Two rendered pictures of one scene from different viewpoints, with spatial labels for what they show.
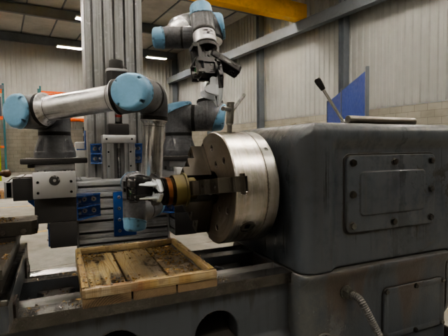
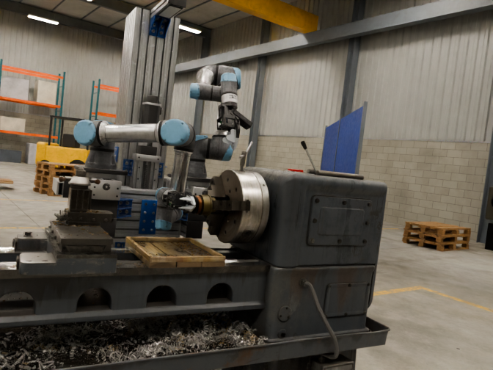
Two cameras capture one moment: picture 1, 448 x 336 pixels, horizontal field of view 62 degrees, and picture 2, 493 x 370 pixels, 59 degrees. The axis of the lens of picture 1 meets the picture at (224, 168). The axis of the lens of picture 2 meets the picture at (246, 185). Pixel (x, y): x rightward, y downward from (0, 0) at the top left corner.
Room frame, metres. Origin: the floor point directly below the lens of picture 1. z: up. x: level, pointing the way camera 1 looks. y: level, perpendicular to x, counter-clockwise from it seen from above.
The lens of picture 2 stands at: (-0.80, 0.14, 1.28)
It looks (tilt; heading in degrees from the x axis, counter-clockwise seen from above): 3 degrees down; 354
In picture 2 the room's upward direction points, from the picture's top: 7 degrees clockwise
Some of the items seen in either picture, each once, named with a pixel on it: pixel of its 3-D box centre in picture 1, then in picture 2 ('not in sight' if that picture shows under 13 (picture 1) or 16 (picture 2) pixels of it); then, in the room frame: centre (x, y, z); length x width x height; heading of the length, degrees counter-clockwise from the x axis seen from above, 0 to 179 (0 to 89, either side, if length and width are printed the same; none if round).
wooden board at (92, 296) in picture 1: (139, 265); (172, 250); (0.98, 0.23, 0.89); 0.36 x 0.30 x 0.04; 24
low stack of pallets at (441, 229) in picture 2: not in sight; (436, 235); (7.79, -4.76, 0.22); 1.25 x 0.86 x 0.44; 124
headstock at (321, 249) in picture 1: (335, 185); (307, 213); (1.26, -0.37, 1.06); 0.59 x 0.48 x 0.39; 114
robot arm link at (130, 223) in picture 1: (137, 213); (165, 216); (1.25, 0.29, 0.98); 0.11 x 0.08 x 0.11; 166
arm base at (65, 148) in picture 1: (55, 145); (101, 158); (1.46, 0.65, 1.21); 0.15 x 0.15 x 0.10
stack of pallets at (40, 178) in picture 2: not in sight; (67, 179); (10.14, 3.39, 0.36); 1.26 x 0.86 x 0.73; 132
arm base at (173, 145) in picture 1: (179, 144); (194, 167); (1.65, 0.20, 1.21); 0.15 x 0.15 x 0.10
